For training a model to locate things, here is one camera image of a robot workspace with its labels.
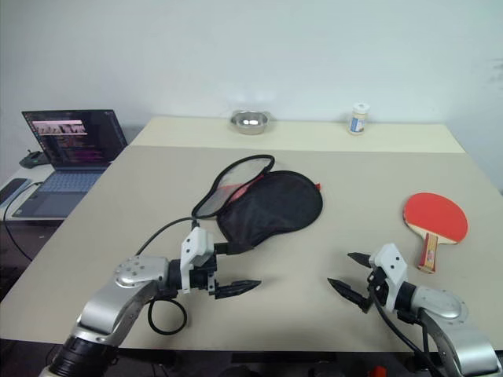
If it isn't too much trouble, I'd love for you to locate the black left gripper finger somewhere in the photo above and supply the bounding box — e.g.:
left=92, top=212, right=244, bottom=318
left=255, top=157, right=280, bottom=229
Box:
left=214, top=243, right=255, bottom=256
left=215, top=279, right=263, bottom=300

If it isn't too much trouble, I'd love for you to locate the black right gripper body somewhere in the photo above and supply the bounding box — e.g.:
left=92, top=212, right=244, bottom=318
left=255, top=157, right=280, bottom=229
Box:
left=367, top=265, right=389, bottom=306

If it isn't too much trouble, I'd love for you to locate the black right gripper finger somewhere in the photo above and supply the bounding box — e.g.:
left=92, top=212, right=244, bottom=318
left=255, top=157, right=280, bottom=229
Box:
left=327, top=277, right=373, bottom=314
left=347, top=252, right=373, bottom=268

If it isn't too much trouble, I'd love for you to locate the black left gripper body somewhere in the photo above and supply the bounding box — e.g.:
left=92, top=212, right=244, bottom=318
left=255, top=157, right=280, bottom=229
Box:
left=189, top=257, right=219, bottom=300

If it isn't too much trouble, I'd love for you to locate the black red paddle case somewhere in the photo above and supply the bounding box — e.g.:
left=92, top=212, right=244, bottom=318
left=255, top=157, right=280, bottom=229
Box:
left=191, top=154, right=324, bottom=252

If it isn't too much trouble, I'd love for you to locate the red table tennis paddle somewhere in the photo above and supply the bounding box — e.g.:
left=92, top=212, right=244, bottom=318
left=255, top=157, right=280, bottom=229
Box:
left=402, top=191, right=469, bottom=274

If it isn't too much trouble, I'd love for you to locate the stainless steel bowl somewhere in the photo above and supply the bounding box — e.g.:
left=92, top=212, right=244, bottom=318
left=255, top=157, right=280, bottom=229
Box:
left=229, top=110, right=273, bottom=137

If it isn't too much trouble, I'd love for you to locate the white plastic bottle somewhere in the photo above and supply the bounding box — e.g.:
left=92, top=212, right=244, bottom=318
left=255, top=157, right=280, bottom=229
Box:
left=347, top=102, right=372, bottom=136

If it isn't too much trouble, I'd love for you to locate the open grey laptop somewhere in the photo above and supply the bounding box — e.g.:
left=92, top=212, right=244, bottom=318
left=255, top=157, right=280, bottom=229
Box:
left=10, top=108, right=129, bottom=219

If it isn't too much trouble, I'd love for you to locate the black remote controller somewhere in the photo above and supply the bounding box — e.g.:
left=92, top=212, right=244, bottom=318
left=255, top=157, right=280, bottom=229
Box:
left=18, top=148, right=50, bottom=170

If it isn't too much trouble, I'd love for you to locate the black smartphone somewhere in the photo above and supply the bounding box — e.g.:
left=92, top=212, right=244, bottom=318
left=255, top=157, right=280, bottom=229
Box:
left=0, top=178, right=31, bottom=206

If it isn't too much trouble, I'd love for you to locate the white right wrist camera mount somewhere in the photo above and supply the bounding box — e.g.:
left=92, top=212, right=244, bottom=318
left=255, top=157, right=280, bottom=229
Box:
left=369, top=243, right=408, bottom=311

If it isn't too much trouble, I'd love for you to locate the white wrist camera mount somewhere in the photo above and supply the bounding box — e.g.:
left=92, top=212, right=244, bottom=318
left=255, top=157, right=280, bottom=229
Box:
left=369, top=243, right=408, bottom=311
left=179, top=227, right=216, bottom=294

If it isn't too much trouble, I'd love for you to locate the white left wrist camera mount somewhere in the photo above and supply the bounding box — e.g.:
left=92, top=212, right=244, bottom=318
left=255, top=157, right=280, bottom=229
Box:
left=179, top=227, right=216, bottom=294

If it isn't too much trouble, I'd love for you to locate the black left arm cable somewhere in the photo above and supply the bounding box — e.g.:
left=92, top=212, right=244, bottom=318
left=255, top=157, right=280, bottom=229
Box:
left=133, top=217, right=202, bottom=335

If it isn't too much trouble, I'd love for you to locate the thin black laptop cable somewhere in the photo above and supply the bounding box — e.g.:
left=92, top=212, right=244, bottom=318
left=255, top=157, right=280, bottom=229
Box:
left=2, top=182, right=42, bottom=261

